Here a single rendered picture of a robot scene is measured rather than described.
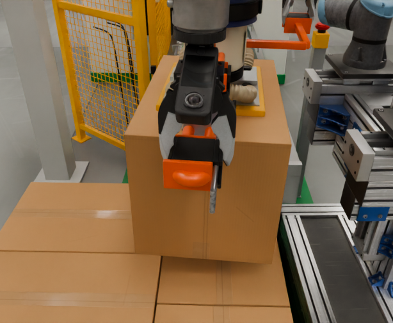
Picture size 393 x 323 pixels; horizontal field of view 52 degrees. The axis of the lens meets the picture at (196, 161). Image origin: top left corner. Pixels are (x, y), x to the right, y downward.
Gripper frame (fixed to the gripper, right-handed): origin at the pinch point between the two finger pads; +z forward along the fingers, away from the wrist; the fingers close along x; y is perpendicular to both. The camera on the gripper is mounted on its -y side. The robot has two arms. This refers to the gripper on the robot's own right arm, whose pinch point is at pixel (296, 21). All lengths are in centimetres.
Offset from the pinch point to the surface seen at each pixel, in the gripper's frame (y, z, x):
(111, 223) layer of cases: 34, 65, -63
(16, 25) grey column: -61, 20, -133
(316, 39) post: -59, 23, 19
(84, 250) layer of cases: 49, 65, -69
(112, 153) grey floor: -98, 120, -105
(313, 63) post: -59, 36, 19
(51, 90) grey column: -63, 56, -123
